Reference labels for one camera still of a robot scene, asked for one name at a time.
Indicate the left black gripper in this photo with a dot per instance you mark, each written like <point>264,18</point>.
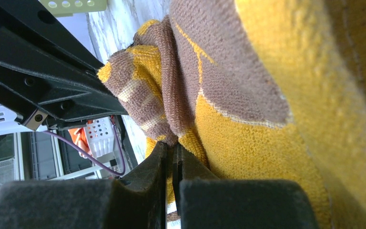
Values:
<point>44,68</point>

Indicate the green plastic basket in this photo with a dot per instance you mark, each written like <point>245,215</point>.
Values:
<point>66,8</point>

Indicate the brown yellow towels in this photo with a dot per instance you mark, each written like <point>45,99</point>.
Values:
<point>257,89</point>

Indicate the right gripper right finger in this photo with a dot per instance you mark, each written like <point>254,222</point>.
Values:
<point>206,202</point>

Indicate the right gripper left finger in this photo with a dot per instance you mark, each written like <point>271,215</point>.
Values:
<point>135,201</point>

